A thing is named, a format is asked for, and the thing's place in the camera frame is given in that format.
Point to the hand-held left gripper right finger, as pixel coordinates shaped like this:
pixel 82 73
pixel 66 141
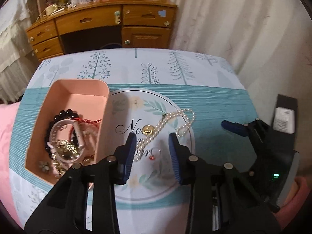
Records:
pixel 175 160

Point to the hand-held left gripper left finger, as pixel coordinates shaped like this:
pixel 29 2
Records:
pixel 129 156

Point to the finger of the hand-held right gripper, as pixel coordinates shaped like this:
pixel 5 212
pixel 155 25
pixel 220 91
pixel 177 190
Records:
pixel 234 126

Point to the gold round pendant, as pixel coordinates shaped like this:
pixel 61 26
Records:
pixel 148 130

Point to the pink plastic box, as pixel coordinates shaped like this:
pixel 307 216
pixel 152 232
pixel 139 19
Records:
pixel 80 97

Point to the silver flower brooch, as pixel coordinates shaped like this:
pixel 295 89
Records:
pixel 44 165

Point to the person's right forearm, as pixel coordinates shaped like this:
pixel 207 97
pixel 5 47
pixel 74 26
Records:
pixel 302 195

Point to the white leaf print curtain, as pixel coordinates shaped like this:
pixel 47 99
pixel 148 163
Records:
pixel 231 29

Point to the dark waste bin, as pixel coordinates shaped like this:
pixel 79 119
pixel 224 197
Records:
pixel 112 46

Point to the pink blanket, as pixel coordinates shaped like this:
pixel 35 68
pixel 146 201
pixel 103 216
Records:
pixel 6 151

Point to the pale green drawer ornament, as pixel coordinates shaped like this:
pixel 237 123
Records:
pixel 118 17

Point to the wooden desk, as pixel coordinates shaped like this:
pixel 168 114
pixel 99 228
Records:
pixel 92 18

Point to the white lace cover cloth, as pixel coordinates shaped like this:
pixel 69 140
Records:
pixel 12 41

